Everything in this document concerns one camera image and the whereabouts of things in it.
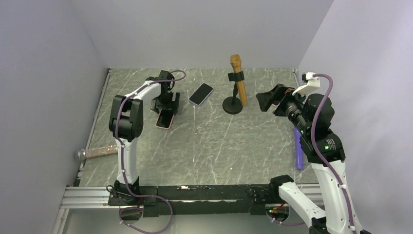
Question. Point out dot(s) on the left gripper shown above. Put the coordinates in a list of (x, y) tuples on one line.
[(172, 106)]

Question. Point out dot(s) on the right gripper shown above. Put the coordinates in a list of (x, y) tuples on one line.
[(266, 98)]

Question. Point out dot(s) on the pink phone case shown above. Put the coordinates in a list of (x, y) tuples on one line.
[(165, 119)]

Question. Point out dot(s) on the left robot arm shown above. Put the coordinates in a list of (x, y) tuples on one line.
[(127, 123)]

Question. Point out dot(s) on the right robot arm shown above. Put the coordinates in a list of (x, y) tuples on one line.
[(324, 151)]

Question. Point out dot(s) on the phone in purple case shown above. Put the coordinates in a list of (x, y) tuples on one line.
[(201, 94)]

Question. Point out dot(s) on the black microphone stand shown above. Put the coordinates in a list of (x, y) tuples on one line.
[(232, 105)]

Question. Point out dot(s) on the purple microphone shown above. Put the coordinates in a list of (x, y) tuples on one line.
[(298, 151)]

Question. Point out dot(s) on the gold microphone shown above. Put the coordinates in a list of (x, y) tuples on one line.
[(236, 63)]

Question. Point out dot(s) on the glitter silver microphone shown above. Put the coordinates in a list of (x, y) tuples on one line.
[(96, 152)]

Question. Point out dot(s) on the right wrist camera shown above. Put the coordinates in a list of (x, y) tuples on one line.
[(311, 83)]

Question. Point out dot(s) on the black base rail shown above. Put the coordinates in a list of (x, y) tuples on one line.
[(253, 199)]

